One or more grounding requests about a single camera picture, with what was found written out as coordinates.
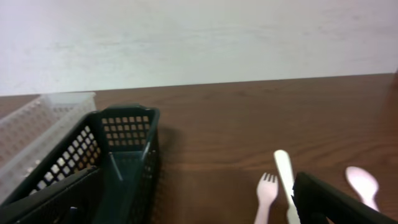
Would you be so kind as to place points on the pink plastic spoon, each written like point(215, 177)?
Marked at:
point(364, 184)

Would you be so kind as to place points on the clear plastic mesh basket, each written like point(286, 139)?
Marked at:
point(31, 132)

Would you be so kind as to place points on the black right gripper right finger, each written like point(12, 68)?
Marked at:
point(317, 202)

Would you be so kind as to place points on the white plastic fork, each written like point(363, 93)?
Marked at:
point(284, 167)

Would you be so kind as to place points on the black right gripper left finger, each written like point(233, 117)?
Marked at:
point(74, 199)

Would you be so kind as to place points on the dark green mesh basket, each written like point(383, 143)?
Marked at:
point(120, 140)

